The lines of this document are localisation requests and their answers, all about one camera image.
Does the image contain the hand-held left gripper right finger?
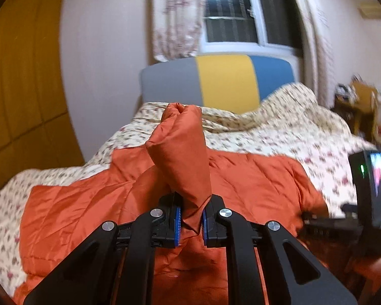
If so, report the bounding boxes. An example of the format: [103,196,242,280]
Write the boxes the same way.
[202,195,358,305]

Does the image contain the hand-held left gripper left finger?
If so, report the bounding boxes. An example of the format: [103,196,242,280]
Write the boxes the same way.
[23,191,183,305]

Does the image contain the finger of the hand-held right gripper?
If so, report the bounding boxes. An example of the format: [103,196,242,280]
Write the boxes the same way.
[301,203,364,239]

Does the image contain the orange padded jacket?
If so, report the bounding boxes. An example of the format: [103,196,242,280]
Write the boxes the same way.
[13,102,381,305]

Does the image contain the floral rose quilt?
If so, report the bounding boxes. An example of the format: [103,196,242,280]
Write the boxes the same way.
[0,102,381,296]

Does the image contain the bunched small-floral duvet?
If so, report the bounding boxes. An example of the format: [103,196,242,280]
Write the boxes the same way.
[136,82,353,140]

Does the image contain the grey yellow blue headboard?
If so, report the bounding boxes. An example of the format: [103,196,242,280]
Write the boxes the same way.
[140,54,296,107]

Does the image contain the floral curtain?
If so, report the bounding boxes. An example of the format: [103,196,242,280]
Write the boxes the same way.
[287,0,340,109]
[151,0,205,62]

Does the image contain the beige air conditioner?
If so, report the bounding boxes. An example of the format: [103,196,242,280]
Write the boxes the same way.
[359,0,381,20]

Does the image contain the yellow-brown wooden wardrobe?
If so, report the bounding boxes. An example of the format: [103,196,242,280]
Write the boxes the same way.
[0,0,85,201]

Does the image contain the white-framed window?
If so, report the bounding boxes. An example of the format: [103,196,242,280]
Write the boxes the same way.
[200,0,304,58]

